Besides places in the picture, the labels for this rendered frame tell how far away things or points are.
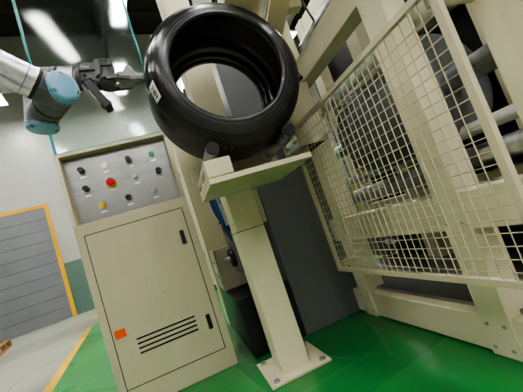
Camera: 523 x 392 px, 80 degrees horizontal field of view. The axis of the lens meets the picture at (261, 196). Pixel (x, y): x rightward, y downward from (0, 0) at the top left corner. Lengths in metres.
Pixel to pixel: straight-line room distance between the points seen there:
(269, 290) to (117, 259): 0.76
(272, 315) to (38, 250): 9.03
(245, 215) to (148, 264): 0.58
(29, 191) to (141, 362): 9.00
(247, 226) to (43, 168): 9.46
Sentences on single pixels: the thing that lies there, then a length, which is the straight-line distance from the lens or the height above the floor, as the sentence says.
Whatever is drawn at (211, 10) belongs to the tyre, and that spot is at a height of 1.37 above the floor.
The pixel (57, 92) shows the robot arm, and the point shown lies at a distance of 1.05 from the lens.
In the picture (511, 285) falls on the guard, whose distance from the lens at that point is 0.90.
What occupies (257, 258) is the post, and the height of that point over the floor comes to 0.49.
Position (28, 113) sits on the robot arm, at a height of 1.15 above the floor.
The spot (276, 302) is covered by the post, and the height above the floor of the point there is 0.29.
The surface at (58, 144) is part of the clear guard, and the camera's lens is 1.89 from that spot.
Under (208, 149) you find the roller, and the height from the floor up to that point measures 0.90.
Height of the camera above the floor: 0.61
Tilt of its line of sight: 6 degrees up
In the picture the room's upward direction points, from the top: 19 degrees counter-clockwise
